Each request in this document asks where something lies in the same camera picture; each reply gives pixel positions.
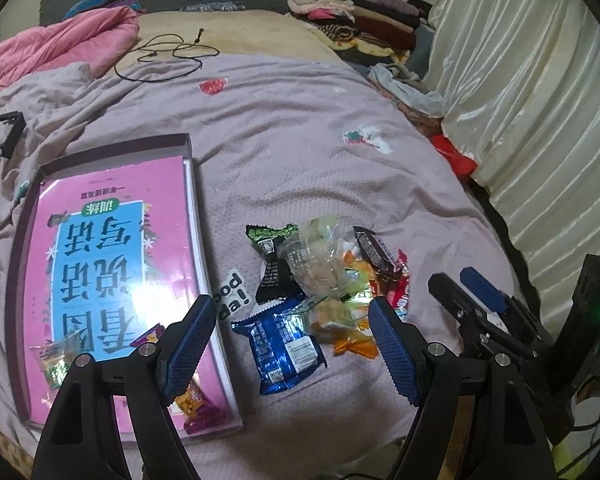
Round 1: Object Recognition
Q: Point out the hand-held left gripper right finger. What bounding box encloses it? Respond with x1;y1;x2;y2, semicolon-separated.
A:
367;296;556;480

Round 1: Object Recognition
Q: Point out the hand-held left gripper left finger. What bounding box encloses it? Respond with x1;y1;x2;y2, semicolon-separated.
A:
32;294;218;480

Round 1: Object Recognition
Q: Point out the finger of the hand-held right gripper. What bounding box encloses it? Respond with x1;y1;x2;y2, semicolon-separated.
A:
427;272;487;341
459;267;522;322

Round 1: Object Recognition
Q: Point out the red white candy packet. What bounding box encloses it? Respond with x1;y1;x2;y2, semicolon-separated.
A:
370;250;411;321

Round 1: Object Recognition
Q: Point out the purple orange snack packet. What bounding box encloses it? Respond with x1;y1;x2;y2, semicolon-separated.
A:
132;327;231;436

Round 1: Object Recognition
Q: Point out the brown chocolate bar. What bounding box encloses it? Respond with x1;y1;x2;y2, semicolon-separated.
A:
352;226;398;276

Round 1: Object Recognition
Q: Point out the blue snack packet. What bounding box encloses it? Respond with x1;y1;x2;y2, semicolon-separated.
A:
230;297;328;396

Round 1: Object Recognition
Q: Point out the black green snack packet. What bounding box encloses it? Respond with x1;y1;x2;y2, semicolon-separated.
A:
245;222;306;306

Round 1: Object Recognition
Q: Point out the clear packet of pale chips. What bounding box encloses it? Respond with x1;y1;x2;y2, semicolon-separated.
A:
277;215;366;306

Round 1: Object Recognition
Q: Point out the small clear yellow-green packet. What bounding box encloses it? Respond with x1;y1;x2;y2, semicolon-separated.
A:
30;340;83;388

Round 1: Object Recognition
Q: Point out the pink book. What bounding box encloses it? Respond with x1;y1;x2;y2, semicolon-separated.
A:
27;156;243;441
5;132;243;443

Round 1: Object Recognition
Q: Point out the person's right forearm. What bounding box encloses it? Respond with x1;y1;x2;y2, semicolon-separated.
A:
552;440;583;480

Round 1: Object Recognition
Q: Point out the red cloth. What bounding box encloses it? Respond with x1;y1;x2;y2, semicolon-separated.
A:
430;132;478;178

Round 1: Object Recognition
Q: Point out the cream curtain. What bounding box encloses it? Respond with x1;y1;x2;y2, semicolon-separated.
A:
422;0;600;281

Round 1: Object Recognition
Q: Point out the grey white cloth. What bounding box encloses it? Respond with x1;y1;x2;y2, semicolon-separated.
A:
367;62;448;118

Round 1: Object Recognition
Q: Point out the lilac printed blanket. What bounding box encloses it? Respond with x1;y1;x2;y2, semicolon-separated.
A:
0;55;521;466

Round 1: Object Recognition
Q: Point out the pile of folded clothes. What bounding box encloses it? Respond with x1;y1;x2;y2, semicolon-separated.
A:
287;0;433;66

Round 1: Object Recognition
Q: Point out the beige sheet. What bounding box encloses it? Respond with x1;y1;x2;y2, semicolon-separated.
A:
102;9;346;78

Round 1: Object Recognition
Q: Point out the pink quilt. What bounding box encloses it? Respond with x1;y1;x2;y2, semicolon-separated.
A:
0;7;141;111

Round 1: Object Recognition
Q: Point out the grey patterned cloth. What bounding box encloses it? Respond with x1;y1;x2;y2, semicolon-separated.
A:
180;0;246;12

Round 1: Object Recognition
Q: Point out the black frame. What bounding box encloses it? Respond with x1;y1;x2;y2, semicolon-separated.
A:
0;112;26;158

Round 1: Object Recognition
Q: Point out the thin black cable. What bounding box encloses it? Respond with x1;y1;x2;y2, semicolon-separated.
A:
114;29;220;82

